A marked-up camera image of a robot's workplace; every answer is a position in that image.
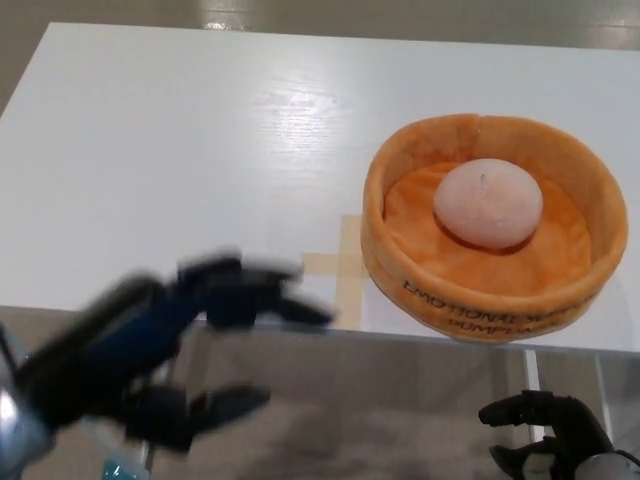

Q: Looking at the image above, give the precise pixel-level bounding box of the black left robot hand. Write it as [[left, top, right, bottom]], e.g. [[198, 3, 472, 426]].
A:
[[14, 247, 336, 454]]

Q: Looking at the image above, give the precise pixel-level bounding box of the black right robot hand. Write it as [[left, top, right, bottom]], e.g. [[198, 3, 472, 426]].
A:
[[478, 389, 616, 480]]

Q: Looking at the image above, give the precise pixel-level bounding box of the pink round plush toy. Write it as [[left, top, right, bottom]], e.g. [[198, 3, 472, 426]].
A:
[[432, 158, 544, 251]]

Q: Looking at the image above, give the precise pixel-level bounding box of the orange plush round plate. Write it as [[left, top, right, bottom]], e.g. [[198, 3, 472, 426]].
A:
[[359, 113, 629, 347]]

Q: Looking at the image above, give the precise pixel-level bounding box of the beige masking tape strip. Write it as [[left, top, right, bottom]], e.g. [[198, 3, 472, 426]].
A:
[[302, 252, 369, 278], [333, 214, 365, 332]]

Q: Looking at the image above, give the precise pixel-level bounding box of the light blue curved frame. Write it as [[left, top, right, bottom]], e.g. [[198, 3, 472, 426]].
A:
[[97, 439, 144, 480]]

